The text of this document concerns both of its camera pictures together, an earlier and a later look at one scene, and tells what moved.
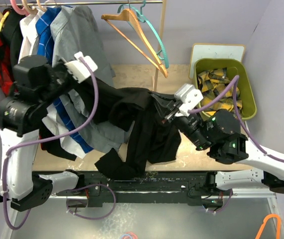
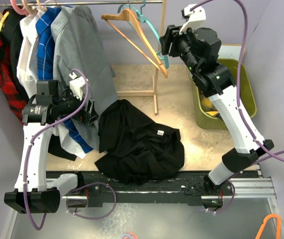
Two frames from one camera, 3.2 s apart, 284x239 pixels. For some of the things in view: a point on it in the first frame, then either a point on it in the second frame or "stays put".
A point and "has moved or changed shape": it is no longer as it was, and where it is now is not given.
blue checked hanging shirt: x=44 y=28 stays put
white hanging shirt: x=28 y=50 stays put
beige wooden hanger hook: x=30 y=11 stays put
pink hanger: x=22 y=11 stays put
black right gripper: x=166 y=104 to x=172 y=36
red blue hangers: x=129 y=235 stays put
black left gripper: x=61 y=66 to x=89 y=115
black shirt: x=151 y=138 has moved or changed shape
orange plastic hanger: x=258 y=236 stays put
